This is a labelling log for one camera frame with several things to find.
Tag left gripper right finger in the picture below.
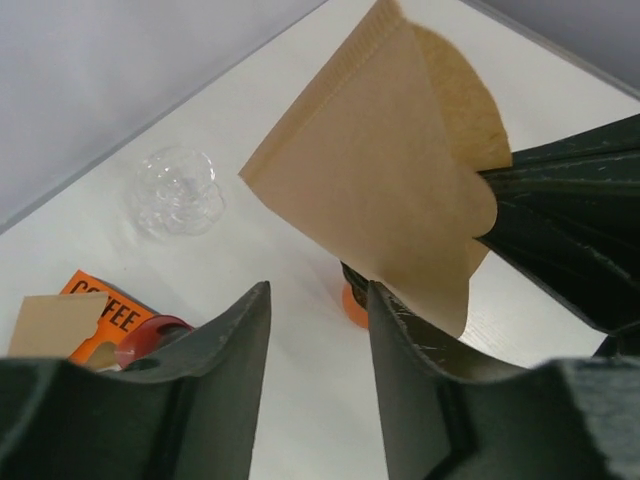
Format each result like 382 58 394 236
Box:
368 283 639 479

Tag clear glass dripper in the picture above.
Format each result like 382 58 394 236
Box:
129 145 226 238

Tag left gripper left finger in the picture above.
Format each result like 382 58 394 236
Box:
1 281 271 480

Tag orange glass carafe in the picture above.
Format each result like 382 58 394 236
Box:
341 283 369 329

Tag brown paper coffee filter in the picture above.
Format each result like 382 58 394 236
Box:
240 1 512 337

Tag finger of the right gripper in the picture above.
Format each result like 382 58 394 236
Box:
480 116 639 335

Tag orange coffee filter box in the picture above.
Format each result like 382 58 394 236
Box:
61 270 157 370

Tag black red carafe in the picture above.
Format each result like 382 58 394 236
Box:
114 315 194 369

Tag dark green dripper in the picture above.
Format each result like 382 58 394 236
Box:
341 263 369 309

